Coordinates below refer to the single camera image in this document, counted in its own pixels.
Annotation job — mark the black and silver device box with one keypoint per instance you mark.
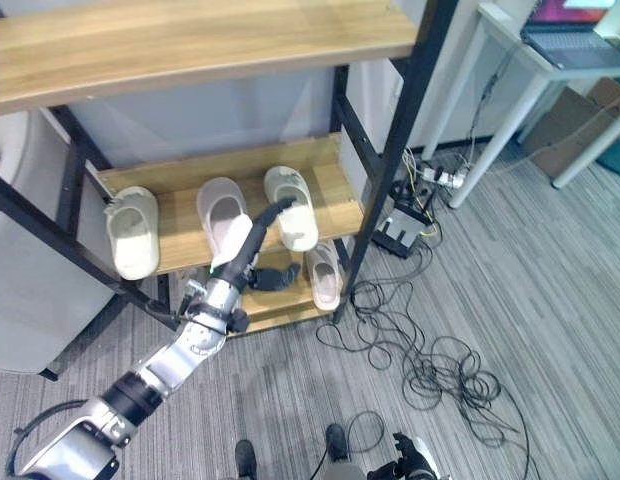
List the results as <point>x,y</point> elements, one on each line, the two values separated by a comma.
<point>402,227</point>

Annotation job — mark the brown cardboard box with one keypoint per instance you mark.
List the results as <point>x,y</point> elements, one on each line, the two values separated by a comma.
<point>560,130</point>

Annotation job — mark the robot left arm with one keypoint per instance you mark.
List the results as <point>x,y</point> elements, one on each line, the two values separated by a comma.
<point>175,360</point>

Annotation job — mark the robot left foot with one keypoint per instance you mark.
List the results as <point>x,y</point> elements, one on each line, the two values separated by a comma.
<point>245,457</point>

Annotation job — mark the white rounded cabinet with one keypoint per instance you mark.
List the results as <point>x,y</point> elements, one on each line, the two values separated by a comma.
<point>20,280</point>

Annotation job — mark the black metal rack frame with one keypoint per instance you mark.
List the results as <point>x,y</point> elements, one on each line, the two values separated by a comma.
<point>390,150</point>

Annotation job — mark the long wooden shelf board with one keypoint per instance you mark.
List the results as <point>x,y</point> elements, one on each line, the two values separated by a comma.
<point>190,50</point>

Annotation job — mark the white table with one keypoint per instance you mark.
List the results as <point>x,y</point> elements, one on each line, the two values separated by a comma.
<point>490,135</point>

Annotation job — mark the beige slipper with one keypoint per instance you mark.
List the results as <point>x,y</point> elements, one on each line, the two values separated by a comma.
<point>295,225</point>
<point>324,280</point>
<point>220,200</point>
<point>132,240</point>

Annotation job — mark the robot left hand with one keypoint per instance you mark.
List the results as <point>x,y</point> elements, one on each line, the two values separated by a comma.
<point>235,245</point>

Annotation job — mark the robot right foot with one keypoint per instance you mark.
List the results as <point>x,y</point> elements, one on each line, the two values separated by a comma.
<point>337,442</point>

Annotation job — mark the white power strip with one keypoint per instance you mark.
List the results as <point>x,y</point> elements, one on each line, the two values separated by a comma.
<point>442,176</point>

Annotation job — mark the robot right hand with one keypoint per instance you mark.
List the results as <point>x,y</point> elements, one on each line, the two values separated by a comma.
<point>415,462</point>

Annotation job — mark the dark laptop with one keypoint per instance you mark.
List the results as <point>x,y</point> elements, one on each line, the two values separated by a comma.
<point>575,47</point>

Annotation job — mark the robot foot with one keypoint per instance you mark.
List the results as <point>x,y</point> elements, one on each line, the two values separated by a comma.
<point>337,442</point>
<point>245,457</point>

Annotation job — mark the robot right leg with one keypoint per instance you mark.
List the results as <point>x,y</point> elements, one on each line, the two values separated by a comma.
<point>342,472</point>

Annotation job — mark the teal bin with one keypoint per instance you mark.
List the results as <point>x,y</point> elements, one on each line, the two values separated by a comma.
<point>617,155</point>

